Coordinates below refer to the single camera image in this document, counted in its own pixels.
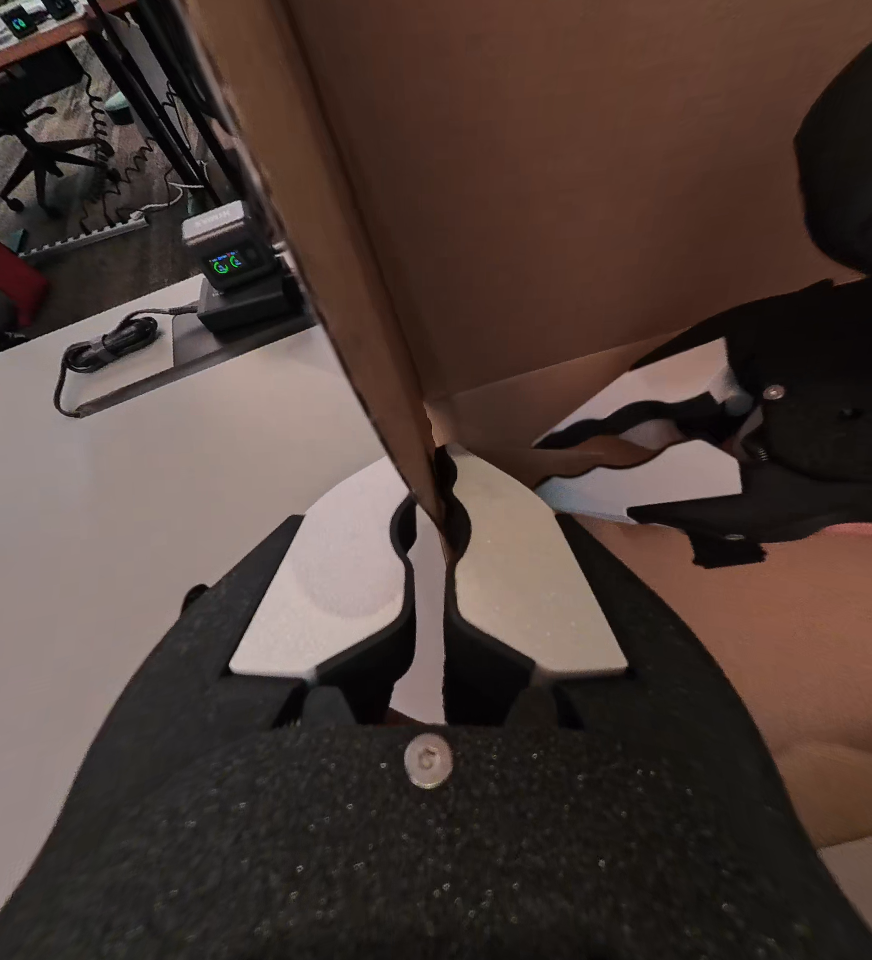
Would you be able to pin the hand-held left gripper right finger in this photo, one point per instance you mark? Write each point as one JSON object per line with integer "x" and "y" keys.
{"x": 533, "y": 592}

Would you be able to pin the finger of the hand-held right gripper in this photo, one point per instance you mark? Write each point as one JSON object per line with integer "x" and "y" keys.
{"x": 676, "y": 484}
{"x": 676, "y": 375}

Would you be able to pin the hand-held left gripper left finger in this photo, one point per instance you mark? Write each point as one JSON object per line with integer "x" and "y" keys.
{"x": 331, "y": 577}

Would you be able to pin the brown cardboard box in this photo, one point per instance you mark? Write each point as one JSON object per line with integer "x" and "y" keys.
{"x": 556, "y": 187}

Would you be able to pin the black battery charger green display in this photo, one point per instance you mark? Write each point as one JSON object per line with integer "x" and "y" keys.
{"x": 227, "y": 244}

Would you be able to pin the white power strip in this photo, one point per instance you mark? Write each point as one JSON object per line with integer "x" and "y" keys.
{"x": 83, "y": 234}

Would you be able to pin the dark red fabric bag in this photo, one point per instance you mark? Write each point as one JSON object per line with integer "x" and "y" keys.
{"x": 0, "y": 277}

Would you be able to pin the black office chair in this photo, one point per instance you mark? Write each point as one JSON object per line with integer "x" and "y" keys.
{"x": 27, "y": 142}

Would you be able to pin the wooden desk with black frame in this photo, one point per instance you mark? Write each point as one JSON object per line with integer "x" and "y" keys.
{"x": 23, "y": 52}

